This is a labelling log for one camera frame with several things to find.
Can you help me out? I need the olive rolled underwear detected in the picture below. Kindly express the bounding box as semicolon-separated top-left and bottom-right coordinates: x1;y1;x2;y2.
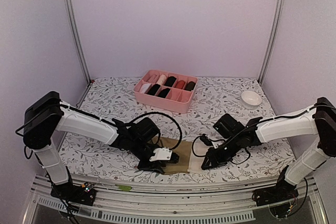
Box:
184;81;196;91

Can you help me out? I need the aluminium front rail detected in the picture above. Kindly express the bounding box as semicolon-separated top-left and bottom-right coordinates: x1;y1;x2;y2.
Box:
23;174;329;224

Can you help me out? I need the floral table mat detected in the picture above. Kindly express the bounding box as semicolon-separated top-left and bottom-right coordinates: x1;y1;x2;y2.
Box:
59;77;295;184

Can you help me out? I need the pink folded cloth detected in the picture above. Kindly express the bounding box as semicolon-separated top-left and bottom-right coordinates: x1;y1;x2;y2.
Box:
147;74;157;83

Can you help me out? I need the black rolled underwear front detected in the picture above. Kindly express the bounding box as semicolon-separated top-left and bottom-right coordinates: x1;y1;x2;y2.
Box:
147;84;161;95

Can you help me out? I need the right aluminium frame post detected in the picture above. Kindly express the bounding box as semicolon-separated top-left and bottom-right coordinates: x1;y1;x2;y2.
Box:
258;0;285;86

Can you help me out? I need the black rolled underwear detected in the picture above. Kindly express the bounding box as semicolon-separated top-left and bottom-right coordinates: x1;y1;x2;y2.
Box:
147;84;161;95
164;76;176;87

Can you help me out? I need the aluminium frame post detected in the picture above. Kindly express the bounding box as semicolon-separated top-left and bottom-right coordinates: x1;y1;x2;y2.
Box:
258;0;285;86
64;0;92;84

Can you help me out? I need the left aluminium frame post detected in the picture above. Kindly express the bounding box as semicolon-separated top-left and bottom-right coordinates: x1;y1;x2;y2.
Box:
64;0;92;84

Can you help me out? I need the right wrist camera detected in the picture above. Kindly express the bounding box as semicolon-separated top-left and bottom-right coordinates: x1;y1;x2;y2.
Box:
200;134;224;148

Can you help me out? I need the pink divided storage box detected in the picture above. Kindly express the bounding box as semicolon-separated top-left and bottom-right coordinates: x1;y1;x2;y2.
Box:
133;70;198;113

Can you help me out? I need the red rolled underwear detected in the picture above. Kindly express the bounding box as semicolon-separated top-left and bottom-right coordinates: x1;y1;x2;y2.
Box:
175;80;185;89

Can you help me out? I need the white bowl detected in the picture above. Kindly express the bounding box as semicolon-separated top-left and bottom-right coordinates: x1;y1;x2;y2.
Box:
240;91;262;110

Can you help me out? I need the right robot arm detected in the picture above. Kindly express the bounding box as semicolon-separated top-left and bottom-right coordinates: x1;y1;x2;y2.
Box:
201;97;335;201

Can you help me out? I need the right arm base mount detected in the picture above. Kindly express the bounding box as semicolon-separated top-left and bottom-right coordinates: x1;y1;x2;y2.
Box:
251;180;299;219

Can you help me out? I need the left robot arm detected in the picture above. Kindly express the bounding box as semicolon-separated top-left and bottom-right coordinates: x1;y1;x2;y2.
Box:
15;91;180;200

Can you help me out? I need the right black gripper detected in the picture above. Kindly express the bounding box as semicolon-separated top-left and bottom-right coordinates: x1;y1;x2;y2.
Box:
202;134;242;169

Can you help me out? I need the khaki underwear cream waistband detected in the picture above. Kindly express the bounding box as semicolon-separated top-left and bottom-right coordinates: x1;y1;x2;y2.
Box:
159;137;209;175

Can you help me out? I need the green tape scrap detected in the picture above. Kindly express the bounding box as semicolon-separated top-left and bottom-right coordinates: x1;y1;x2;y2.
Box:
118;185;132;191

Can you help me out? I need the white folded cloth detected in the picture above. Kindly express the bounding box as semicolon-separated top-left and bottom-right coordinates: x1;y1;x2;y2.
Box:
139;83;152;93

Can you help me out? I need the black underwear white trim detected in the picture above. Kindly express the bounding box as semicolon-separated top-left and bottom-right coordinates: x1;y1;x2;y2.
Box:
157;88;171;98

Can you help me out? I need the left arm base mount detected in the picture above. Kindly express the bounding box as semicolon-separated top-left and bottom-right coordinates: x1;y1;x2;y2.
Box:
51;181;97;206

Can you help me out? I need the beige rolled underwear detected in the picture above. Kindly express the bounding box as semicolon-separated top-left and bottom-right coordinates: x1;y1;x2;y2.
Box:
156;74;167;85

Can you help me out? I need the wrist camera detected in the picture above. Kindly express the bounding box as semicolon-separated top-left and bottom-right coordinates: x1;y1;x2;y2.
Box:
200;134;224;148
149;147;173;162

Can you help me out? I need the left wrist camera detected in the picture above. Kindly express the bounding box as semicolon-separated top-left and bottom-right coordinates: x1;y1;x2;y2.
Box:
149;147;173;162

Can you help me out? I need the black rolled underwear back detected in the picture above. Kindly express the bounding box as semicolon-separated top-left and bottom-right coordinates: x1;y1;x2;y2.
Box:
164;76;176;87

